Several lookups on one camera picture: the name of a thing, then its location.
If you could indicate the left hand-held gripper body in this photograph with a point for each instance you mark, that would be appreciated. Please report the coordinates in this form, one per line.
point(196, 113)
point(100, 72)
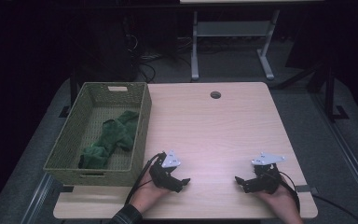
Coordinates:
point(163, 174)

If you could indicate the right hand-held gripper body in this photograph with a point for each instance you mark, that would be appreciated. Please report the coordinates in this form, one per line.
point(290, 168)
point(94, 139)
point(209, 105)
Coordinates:
point(267, 179)

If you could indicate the green fluffy cloth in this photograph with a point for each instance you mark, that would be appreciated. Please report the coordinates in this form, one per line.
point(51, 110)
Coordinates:
point(113, 137)

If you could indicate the green woven basket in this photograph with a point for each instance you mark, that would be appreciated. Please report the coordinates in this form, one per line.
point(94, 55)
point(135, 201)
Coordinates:
point(74, 149)

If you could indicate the person's left hand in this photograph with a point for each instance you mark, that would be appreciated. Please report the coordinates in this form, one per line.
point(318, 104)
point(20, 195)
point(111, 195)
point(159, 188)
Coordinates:
point(147, 194)

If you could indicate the person's right hand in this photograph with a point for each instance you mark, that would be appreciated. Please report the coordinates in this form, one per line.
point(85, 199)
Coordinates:
point(284, 205)

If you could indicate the grey tape strip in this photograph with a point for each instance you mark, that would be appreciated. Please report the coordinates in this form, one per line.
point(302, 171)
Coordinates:
point(306, 188)

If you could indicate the tall black metal stand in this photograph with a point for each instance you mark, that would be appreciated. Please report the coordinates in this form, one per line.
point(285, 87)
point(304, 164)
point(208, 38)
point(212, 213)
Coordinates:
point(330, 93)

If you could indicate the short black metal stand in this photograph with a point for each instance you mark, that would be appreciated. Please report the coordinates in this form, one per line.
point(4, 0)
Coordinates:
point(73, 90)

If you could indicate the long aluminium rail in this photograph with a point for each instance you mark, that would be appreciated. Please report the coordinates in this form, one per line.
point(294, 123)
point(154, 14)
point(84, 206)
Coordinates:
point(348, 155)

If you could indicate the short aluminium rail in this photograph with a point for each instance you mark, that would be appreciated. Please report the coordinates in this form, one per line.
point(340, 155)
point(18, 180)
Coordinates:
point(37, 199)

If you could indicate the grey metal desk frame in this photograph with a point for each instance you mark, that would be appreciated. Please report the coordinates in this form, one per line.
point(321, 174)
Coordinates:
point(231, 29)

